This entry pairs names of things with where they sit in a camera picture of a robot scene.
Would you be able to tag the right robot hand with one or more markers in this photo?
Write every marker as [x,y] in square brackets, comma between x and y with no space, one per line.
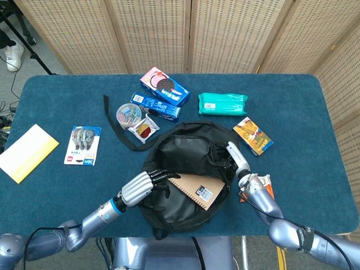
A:
[239,159]

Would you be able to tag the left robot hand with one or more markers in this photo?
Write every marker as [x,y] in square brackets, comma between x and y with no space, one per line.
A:
[137,187]

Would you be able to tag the kraft spiral notebook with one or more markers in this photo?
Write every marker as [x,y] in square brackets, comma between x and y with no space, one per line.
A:
[197,188]

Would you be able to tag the black fabric backpack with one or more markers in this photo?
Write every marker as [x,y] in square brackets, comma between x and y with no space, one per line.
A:
[182,152]

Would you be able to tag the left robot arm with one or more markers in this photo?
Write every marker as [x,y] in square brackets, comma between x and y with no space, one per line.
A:
[95,219]

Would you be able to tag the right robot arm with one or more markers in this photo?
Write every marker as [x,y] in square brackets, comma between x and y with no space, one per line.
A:
[267,208]

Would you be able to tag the yellow blue carton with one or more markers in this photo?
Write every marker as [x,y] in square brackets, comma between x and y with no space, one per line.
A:
[253,136]

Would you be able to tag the orange white chip bag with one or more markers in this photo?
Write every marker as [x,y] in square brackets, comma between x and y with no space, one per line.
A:
[267,182]

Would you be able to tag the green wet wipes pack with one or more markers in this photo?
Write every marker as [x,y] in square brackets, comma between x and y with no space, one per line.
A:
[223,104]

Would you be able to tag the small clear snack packet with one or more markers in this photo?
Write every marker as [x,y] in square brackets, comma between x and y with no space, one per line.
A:
[144,130]

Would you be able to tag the blue table cloth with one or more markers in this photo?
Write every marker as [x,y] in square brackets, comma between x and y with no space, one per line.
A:
[295,168]

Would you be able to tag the correction tape blister pack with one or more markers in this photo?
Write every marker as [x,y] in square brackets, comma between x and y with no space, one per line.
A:
[83,146]

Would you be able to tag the clear tub of clips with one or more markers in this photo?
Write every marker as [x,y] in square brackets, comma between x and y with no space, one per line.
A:
[128,115]

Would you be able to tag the grey robot torso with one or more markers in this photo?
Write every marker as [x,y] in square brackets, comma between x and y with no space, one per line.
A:
[168,253]

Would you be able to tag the slim blue cookie box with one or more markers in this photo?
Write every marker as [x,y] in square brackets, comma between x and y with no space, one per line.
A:
[157,108]

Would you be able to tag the blue pink cookie box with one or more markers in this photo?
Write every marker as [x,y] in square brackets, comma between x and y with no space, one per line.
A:
[166,87]

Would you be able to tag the wicker folding screen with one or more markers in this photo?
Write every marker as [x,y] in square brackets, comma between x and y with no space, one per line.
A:
[157,33]

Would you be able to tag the black tripod stand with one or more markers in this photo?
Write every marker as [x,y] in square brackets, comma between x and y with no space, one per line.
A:
[33,54]

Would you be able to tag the white sneaker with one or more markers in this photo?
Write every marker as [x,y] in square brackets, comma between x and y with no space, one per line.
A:
[14,56]

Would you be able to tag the black office chair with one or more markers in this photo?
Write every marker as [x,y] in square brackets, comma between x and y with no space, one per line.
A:
[31,38]

